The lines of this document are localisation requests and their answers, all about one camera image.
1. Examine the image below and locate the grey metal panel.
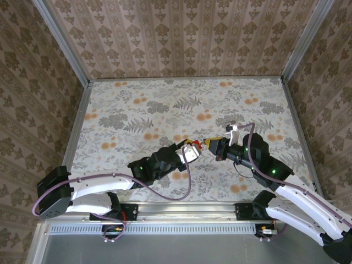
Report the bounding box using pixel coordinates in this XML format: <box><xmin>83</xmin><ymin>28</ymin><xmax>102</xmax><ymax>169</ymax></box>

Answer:
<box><xmin>26</xmin><ymin>222</ymin><xmax>347</xmax><ymax>264</ymax></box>

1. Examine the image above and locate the thin black cable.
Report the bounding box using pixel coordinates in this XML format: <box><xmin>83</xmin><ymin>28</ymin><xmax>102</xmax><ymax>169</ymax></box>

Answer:
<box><xmin>233</xmin><ymin>162</ymin><xmax>255</xmax><ymax>179</ymax></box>

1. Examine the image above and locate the aluminium mounting rail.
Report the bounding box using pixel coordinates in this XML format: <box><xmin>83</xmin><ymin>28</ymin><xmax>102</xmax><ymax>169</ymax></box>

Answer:
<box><xmin>41</xmin><ymin>202</ymin><xmax>276</xmax><ymax>222</ymax></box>

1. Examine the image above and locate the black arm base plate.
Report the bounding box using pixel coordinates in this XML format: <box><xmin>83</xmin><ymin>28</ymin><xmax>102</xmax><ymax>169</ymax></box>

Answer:
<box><xmin>89</xmin><ymin>202</ymin><xmax>138</xmax><ymax>222</ymax></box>
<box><xmin>235</xmin><ymin>202</ymin><xmax>287</xmax><ymax>221</ymax></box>

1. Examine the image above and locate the aluminium table edge rail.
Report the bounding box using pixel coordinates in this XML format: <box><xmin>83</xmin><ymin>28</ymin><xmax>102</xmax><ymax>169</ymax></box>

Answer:
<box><xmin>280</xmin><ymin>78</ymin><xmax>324</xmax><ymax>193</ymax></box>
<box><xmin>89</xmin><ymin>76</ymin><xmax>284</xmax><ymax>83</ymax></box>
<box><xmin>62</xmin><ymin>82</ymin><xmax>93</xmax><ymax>171</ymax></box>

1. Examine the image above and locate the slotted grey cable duct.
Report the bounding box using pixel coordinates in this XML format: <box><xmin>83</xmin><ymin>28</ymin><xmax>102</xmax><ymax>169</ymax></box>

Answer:
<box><xmin>49</xmin><ymin>222</ymin><xmax>258</xmax><ymax>235</ymax></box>

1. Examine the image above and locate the black cable connector block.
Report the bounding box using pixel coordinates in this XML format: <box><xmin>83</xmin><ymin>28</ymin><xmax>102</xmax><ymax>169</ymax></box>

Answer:
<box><xmin>254</xmin><ymin>223</ymin><xmax>279</xmax><ymax>239</ymax></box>
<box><xmin>101</xmin><ymin>224</ymin><xmax>125</xmax><ymax>239</ymax></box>

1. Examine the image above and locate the aluminium frame post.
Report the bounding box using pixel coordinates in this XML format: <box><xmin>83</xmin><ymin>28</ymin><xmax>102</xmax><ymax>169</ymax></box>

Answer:
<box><xmin>280</xmin><ymin>0</ymin><xmax>336</xmax><ymax>83</ymax></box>
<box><xmin>31</xmin><ymin>0</ymin><xmax>91</xmax><ymax>87</ymax></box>

